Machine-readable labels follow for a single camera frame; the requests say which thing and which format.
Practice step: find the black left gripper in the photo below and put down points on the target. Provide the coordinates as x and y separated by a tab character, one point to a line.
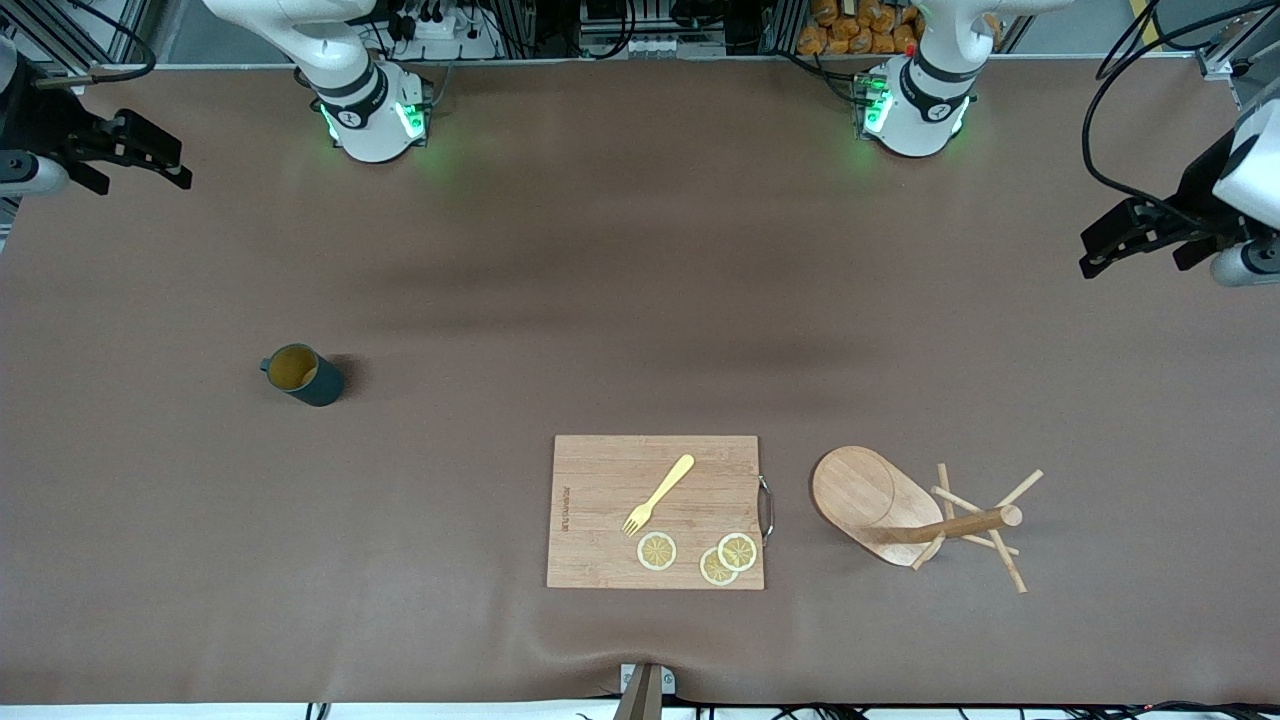
1196	198

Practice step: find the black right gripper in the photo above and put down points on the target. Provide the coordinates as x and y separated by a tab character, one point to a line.
42	122

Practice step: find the teal cup with yellow inside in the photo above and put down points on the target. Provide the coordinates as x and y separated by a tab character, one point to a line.
320	385

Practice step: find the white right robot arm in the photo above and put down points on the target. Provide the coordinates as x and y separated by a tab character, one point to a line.
365	125

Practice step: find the wooden cup rack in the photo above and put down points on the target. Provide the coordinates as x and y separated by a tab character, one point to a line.
860	490

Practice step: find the black equipment rack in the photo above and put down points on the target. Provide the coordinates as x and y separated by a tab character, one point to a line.
650	20

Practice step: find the white power strip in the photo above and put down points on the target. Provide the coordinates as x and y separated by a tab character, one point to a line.
440	28

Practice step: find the bag of orange snacks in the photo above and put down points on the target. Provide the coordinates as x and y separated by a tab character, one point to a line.
860	35

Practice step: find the lemon slice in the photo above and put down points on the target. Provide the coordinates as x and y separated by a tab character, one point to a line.
657	551
712	572
738	552

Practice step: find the yellow plastic fork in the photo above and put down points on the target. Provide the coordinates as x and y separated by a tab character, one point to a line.
668	485

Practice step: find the wooden cutting board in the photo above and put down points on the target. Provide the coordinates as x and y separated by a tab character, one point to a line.
600	500

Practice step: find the aluminium frame profile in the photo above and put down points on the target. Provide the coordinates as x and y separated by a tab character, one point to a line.
1235	60

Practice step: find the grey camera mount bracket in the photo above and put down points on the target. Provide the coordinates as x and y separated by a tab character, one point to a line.
645	700

